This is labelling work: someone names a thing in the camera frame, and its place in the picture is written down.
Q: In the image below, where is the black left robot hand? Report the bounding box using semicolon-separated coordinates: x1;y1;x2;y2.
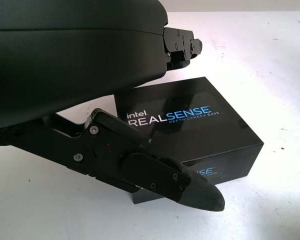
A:
0;0;226;213

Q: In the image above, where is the black RealSense box lid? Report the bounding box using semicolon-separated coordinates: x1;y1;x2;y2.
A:
114;76;265;205

